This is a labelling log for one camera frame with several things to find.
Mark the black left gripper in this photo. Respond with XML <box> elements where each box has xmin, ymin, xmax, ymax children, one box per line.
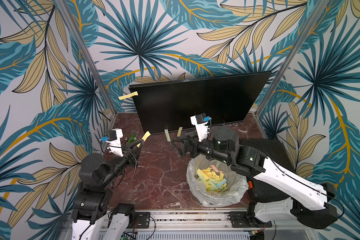
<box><xmin>101</xmin><ymin>138</ymin><xmax>145</xmax><ymax>187</ymax></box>

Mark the pile of coloured paper strips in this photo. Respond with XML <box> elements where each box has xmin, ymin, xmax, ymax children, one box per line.
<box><xmin>196</xmin><ymin>165</ymin><xmax>228</xmax><ymax>193</ymax></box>

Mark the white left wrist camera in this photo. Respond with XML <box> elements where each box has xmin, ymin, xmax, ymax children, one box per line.
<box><xmin>100</xmin><ymin>129</ymin><xmax>124</xmax><ymax>157</ymax></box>

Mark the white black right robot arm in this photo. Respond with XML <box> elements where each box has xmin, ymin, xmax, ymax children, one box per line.
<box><xmin>171</xmin><ymin>126</ymin><xmax>340</xmax><ymax>230</ymax></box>

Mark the yellow sticky note bottom edge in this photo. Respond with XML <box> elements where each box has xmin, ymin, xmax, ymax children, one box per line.
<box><xmin>177</xmin><ymin>127</ymin><xmax>183</xmax><ymax>137</ymax></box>

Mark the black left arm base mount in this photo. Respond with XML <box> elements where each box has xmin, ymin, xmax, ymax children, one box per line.
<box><xmin>108</xmin><ymin>204</ymin><xmax>151</xmax><ymax>230</ymax></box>

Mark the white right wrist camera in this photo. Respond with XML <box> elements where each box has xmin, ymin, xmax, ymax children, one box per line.
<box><xmin>190</xmin><ymin>113</ymin><xmax>212</xmax><ymax>142</ymax></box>

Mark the black computer monitor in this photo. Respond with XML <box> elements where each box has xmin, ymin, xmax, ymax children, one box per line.
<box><xmin>129</xmin><ymin>71</ymin><xmax>272</xmax><ymax>134</ymax></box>

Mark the green sticky note bottom edge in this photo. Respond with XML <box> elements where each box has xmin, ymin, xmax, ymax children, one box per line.
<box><xmin>165</xmin><ymin>129</ymin><xmax>171</xmax><ymax>142</ymax></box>

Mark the bin with clear plastic liner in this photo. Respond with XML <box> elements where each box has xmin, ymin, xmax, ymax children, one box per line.
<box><xmin>186</xmin><ymin>155</ymin><xmax>249</xmax><ymax>208</ymax></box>

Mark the aluminium corner post right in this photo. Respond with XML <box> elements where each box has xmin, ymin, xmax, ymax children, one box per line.
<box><xmin>254</xmin><ymin>0</ymin><xmax>329</xmax><ymax>119</ymax></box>

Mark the aluminium corner post left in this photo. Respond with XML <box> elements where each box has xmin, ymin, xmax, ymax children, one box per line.
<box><xmin>55</xmin><ymin>0</ymin><xmax>117</xmax><ymax>117</ymax></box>

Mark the aluminium corner post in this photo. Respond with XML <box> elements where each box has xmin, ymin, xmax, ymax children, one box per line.
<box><xmin>55</xmin><ymin>0</ymin><xmax>117</xmax><ymax>117</ymax></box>
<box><xmin>254</xmin><ymin>0</ymin><xmax>329</xmax><ymax>119</ymax></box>

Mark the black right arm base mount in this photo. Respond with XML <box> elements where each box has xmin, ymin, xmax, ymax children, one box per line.
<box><xmin>228</xmin><ymin>202</ymin><xmax>273</xmax><ymax>229</ymax></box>

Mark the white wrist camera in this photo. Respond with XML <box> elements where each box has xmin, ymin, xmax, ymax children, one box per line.
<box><xmin>190</xmin><ymin>113</ymin><xmax>212</xmax><ymax>142</ymax></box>
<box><xmin>100</xmin><ymin>129</ymin><xmax>124</xmax><ymax>157</ymax></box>

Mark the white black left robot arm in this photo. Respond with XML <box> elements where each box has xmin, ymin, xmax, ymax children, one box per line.
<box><xmin>72</xmin><ymin>140</ymin><xmax>145</xmax><ymax>240</ymax></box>

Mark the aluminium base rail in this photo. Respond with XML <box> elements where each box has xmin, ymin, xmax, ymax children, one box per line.
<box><xmin>59</xmin><ymin>209</ymin><xmax>319</xmax><ymax>240</ymax></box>

